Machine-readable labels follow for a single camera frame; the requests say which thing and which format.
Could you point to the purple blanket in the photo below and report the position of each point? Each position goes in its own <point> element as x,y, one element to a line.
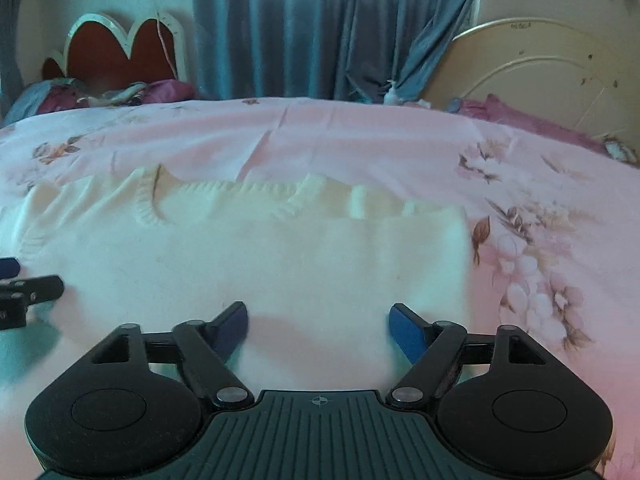
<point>525,122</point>

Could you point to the pink floral bedsheet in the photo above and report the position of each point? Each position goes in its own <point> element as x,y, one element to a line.
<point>375,135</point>

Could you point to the white knit sweater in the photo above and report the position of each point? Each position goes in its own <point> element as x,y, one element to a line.
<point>300,260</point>

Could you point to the small blue object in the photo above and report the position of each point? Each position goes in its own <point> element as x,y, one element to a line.
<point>453,106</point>

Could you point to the pink clothes pile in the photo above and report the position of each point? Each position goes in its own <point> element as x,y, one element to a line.
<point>160,91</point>

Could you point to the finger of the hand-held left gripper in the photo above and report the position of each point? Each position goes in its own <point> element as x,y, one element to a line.
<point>9,268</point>
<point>35,290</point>

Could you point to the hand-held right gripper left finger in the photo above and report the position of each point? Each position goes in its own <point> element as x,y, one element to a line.
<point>232,327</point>

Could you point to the white lotion bottle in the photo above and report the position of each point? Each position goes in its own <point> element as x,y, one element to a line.
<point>393,95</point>

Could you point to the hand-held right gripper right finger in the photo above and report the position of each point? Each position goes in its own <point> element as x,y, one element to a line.
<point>406,332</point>

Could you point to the blue curtain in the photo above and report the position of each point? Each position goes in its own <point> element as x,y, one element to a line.
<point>10,45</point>
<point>300,25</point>

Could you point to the cream arched headboard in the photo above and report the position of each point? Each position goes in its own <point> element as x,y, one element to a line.
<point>540,80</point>

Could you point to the red headboard with white trim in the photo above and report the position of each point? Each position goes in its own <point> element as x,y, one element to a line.
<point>100,55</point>

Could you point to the blue pillow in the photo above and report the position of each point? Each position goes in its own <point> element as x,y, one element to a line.
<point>27,100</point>

